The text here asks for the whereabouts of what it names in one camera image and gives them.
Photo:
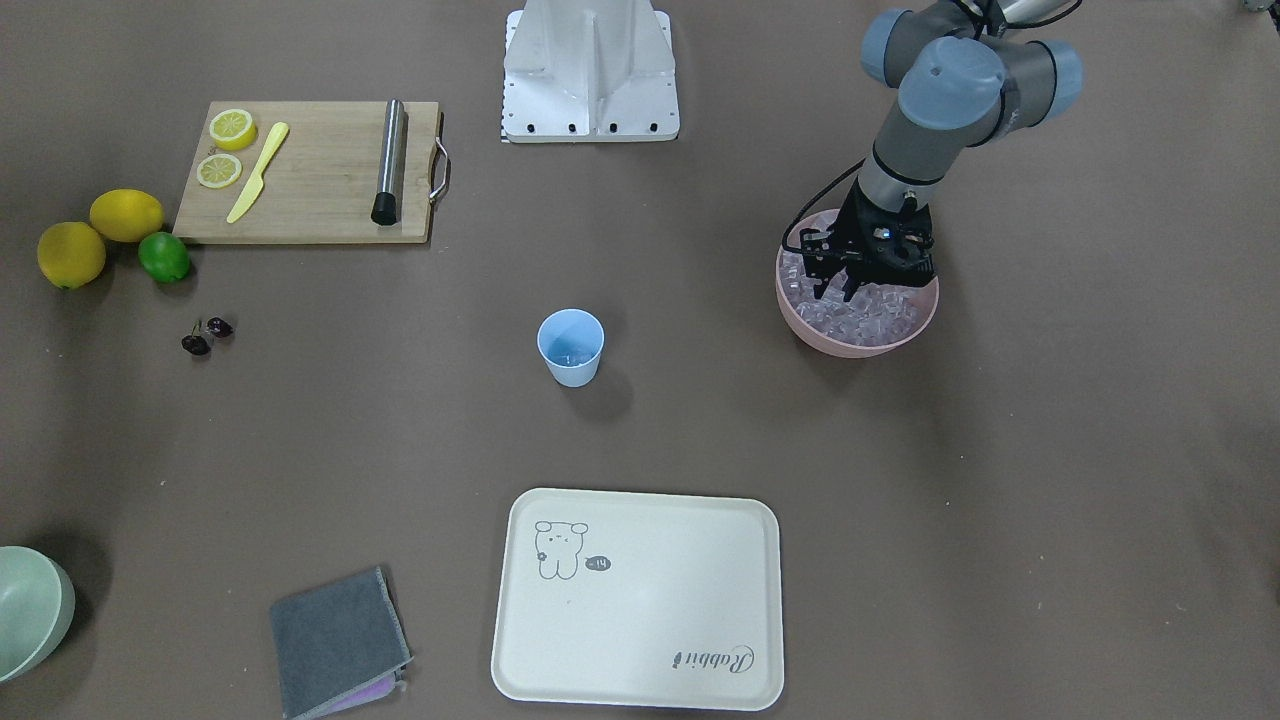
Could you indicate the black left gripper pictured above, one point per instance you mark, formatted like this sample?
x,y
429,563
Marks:
x,y
858,219

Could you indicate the dark red cherry pair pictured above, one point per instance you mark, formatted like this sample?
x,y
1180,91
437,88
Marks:
x,y
204,335

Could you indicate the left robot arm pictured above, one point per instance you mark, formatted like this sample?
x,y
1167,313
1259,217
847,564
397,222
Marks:
x,y
960,82

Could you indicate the pink bowl of ice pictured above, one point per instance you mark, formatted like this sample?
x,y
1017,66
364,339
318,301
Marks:
x,y
877,318

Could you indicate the light blue plastic cup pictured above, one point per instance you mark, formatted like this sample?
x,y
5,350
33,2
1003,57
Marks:
x,y
571,328

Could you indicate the cream rabbit tray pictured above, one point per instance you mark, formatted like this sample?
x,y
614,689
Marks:
x,y
636,599

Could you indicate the steel cylinder with black tip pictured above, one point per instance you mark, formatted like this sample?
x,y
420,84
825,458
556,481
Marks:
x,y
387,204

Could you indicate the wooden cutting board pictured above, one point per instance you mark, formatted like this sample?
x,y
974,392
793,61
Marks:
x,y
320,186

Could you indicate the yellow plastic knife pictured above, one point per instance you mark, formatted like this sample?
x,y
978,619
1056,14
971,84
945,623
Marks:
x,y
255,183

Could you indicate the grey folded cloth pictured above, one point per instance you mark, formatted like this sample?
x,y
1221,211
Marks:
x,y
338,645

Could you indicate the lemon half slice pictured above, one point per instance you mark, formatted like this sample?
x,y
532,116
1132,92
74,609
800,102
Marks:
x,y
233,129

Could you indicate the green lime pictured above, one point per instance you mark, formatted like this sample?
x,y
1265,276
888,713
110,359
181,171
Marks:
x,y
164,257

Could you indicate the yellow lemon near edge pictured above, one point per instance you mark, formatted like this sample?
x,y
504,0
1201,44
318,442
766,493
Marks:
x,y
71,254

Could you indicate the light green bowl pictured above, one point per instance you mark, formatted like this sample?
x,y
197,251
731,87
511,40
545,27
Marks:
x,y
37,606

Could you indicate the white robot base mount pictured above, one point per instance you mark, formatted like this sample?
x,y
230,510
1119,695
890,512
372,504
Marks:
x,y
589,72

